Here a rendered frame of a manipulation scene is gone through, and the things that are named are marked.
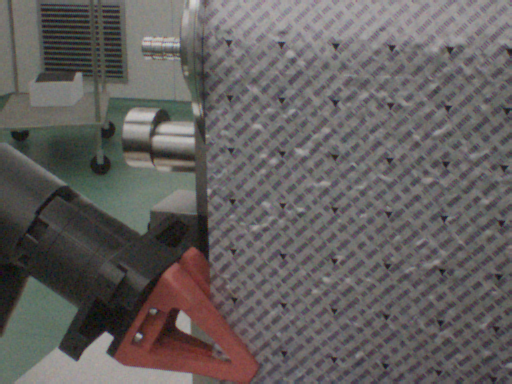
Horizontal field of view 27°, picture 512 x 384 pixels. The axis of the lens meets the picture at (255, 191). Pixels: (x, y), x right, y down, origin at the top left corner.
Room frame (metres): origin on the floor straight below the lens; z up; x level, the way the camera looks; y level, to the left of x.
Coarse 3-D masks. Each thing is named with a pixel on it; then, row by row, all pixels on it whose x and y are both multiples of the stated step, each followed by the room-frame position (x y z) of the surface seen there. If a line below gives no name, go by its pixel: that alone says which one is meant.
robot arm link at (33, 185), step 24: (0, 144) 0.61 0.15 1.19; (0, 168) 0.60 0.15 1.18; (24, 168) 0.60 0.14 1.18; (0, 192) 0.59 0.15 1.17; (24, 192) 0.59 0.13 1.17; (48, 192) 0.59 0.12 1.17; (0, 216) 0.58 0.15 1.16; (24, 216) 0.58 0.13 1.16; (0, 240) 0.58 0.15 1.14; (0, 264) 0.61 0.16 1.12
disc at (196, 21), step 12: (192, 0) 0.56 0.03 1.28; (204, 0) 0.57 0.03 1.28; (192, 12) 0.56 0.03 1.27; (204, 12) 0.57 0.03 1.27; (192, 24) 0.56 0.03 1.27; (192, 36) 0.56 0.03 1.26; (192, 48) 0.56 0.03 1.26; (192, 60) 0.56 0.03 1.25; (192, 72) 0.56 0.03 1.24; (192, 84) 0.56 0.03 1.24; (192, 96) 0.56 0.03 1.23; (204, 96) 0.57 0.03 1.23; (204, 108) 0.57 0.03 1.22; (204, 120) 0.57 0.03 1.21; (204, 132) 0.57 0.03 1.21
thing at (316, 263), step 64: (256, 192) 0.56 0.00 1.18; (320, 192) 0.55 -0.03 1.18; (384, 192) 0.54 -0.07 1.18; (448, 192) 0.53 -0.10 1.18; (256, 256) 0.56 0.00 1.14; (320, 256) 0.55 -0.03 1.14; (384, 256) 0.54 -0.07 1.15; (448, 256) 0.52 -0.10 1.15; (256, 320) 0.56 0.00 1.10; (320, 320) 0.55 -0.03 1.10; (384, 320) 0.54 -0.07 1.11; (448, 320) 0.52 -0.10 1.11
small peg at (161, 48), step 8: (144, 40) 0.62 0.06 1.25; (152, 40) 0.62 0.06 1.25; (160, 40) 0.62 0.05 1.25; (168, 40) 0.62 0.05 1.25; (176, 40) 0.61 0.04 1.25; (144, 48) 0.62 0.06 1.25; (152, 48) 0.62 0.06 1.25; (160, 48) 0.61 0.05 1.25; (168, 48) 0.61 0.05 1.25; (176, 48) 0.61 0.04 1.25; (144, 56) 0.62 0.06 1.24; (152, 56) 0.62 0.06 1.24; (160, 56) 0.62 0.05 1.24; (168, 56) 0.61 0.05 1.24; (176, 56) 0.61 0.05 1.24
